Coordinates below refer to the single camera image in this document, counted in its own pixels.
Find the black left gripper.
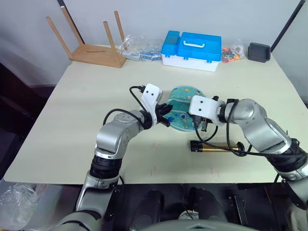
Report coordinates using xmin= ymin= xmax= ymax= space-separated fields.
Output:
xmin=154 ymin=103 xmax=175 ymax=128

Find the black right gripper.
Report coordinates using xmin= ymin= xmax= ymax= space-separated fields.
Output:
xmin=192 ymin=115 xmax=209 ymax=132

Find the deflated teal printed ball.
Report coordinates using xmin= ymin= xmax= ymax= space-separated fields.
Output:
xmin=167 ymin=85 xmax=209 ymax=132

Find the blue and white toolbox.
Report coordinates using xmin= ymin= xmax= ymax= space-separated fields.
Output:
xmin=161 ymin=30 xmax=222 ymax=72

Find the clear bag of blue packets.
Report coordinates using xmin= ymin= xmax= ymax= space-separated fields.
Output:
xmin=118 ymin=35 xmax=165 ymax=63

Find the clear bag of colourful pieces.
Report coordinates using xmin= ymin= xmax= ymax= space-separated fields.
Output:
xmin=221 ymin=39 xmax=246 ymax=64

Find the black plastic tray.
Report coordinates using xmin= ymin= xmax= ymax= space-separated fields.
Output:
xmin=248 ymin=42 xmax=271 ymax=64

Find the upturned wooden stool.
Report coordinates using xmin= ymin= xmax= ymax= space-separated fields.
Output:
xmin=46 ymin=6 xmax=128 ymax=69

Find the grey robot torso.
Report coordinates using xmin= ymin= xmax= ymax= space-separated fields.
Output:
xmin=143 ymin=219 xmax=243 ymax=231

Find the black slanted pole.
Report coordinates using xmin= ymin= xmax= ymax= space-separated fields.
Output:
xmin=270 ymin=0 xmax=307 ymax=52

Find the crumpled clear plastic bag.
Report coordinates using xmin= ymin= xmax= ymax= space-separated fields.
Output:
xmin=0 ymin=182 xmax=39 ymax=230

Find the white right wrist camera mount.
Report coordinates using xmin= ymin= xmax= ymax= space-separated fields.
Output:
xmin=188 ymin=95 xmax=227 ymax=126

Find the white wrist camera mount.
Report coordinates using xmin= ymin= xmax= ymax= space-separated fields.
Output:
xmin=140 ymin=83 xmax=165 ymax=126
xmin=188 ymin=95 xmax=227 ymax=126

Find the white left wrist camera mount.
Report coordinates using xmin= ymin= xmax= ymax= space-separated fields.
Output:
xmin=140 ymin=83 xmax=165 ymax=126

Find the gold hand pump black handle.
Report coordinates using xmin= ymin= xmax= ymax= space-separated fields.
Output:
xmin=190 ymin=140 xmax=244 ymax=154

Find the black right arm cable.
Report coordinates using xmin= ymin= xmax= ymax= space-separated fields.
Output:
xmin=194 ymin=95 xmax=268 ymax=157

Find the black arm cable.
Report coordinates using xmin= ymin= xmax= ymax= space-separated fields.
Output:
xmin=194 ymin=95 xmax=268 ymax=157
xmin=103 ymin=85 xmax=149 ymax=126

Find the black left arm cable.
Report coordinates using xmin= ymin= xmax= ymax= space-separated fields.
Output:
xmin=103 ymin=85 xmax=149 ymax=126

